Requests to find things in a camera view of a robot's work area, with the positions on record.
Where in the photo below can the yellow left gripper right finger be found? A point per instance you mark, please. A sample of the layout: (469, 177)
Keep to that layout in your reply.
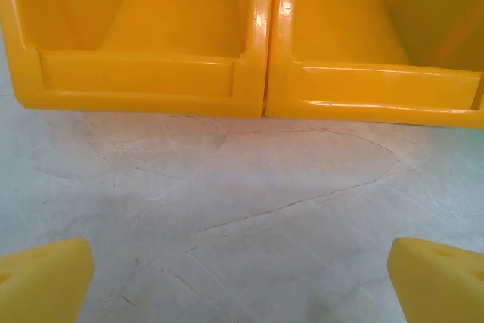
(442, 289)

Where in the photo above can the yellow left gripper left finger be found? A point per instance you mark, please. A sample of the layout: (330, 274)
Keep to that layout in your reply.
(41, 285)

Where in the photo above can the yellow plastic bin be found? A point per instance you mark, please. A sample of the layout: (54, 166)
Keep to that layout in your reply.
(378, 88)
(132, 84)

